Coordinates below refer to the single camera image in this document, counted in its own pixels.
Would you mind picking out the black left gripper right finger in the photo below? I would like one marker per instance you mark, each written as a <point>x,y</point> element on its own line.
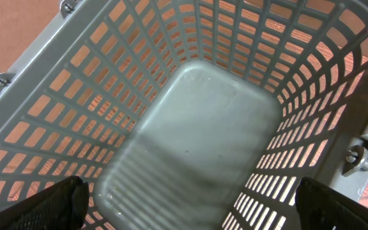
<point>320,207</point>

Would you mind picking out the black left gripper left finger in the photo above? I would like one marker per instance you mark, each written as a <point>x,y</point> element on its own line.
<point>63,205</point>

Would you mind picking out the grey plastic mesh basket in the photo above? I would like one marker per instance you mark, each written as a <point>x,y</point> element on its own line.
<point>189,114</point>

